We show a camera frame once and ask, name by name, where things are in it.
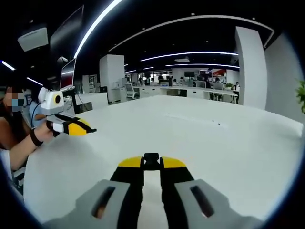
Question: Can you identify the white office chair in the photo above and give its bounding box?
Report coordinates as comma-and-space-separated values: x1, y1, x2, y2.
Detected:
124, 83, 141, 99

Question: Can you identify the black hanging ceiling panel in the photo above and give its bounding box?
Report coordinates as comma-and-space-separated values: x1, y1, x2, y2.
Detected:
49, 4, 85, 58

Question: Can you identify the green potted plant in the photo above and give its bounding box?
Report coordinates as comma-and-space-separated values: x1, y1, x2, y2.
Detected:
295, 79, 305, 115

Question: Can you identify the long ceiling light strip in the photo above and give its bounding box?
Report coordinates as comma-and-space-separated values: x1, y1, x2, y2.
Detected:
73, 0, 125, 59

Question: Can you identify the person's left hand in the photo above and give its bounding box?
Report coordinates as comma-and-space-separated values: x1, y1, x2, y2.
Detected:
35, 121, 57, 144

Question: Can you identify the black wristband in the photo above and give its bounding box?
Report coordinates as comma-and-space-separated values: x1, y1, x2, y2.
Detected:
30, 130, 44, 147

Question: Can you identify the silver framed monitor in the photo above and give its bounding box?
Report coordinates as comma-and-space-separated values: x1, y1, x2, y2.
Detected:
59, 57, 78, 91

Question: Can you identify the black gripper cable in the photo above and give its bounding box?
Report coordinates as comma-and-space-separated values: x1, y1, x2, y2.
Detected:
30, 102, 42, 130

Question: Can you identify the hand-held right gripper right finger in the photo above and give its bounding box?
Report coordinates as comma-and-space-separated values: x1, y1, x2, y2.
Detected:
159, 156, 263, 229

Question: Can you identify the white ceiling air conditioner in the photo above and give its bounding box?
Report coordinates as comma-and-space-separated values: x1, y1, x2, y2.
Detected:
17, 26, 50, 52

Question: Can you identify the black box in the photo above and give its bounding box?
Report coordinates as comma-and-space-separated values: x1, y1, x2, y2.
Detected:
77, 102, 93, 113

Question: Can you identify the long white office desk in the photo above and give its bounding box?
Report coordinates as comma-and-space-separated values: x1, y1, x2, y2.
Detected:
159, 85, 239, 105

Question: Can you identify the person's upper body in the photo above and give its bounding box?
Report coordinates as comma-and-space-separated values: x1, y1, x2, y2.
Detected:
0, 104, 33, 151

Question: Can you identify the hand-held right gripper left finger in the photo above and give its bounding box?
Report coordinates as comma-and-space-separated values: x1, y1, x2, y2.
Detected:
43, 156, 146, 229

